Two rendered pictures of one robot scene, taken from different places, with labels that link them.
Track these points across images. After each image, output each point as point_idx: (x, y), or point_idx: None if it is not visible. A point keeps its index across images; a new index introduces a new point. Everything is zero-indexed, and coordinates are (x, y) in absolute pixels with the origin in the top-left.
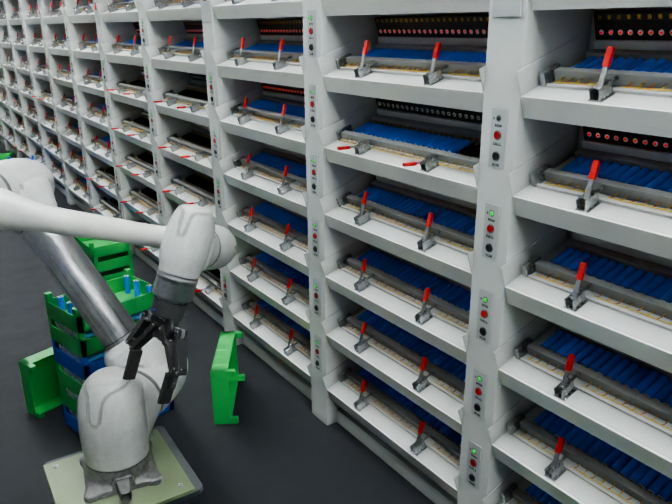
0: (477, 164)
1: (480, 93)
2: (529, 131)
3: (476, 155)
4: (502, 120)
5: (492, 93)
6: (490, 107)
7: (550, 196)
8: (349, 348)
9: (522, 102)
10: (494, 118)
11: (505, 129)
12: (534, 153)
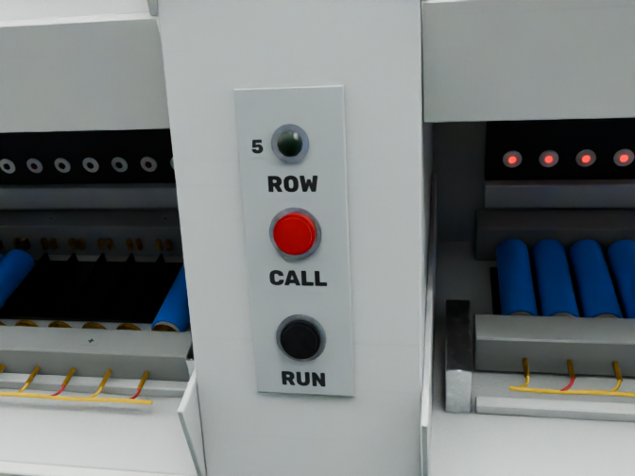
0: (192, 391)
1: (133, 24)
2: (424, 185)
3: (84, 305)
4: (317, 151)
5: (219, 11)
6: (219, 93)
7: (593, 455)
8: None
9: (434, 36)
10: (260, 148)
11: (345, 196)
12: (426, 274)
